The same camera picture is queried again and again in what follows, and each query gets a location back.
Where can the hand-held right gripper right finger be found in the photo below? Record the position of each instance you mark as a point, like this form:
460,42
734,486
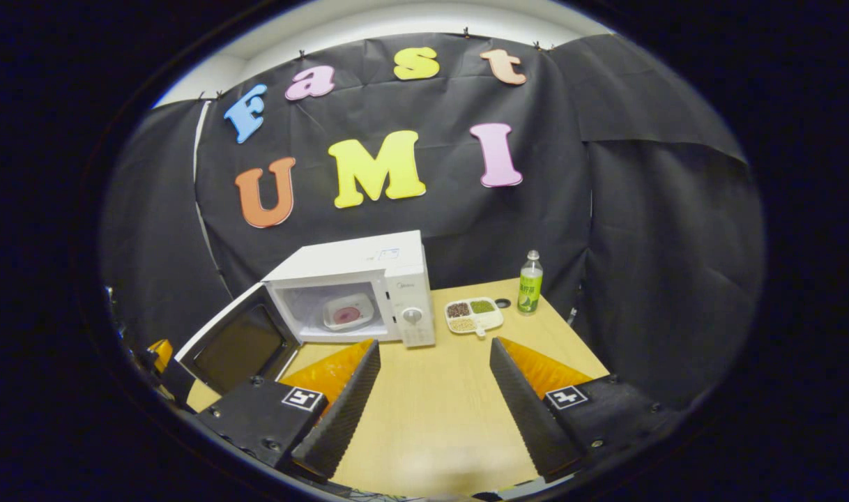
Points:
529,418

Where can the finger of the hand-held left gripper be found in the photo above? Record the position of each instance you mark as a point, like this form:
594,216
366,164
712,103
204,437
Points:
176,382

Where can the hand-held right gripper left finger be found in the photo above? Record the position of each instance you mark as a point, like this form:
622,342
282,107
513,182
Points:
344,415

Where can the pink ham slice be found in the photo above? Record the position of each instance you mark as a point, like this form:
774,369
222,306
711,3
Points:
348,315

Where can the white square plate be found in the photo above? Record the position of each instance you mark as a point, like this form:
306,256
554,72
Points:
365,303

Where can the white microwave oven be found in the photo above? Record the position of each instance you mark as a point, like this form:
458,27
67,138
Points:
355,258

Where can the white divided bean dish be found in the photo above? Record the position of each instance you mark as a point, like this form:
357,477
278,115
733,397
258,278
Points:
491,319

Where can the green drink bottle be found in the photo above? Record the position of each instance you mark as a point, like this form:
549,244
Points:
529,289

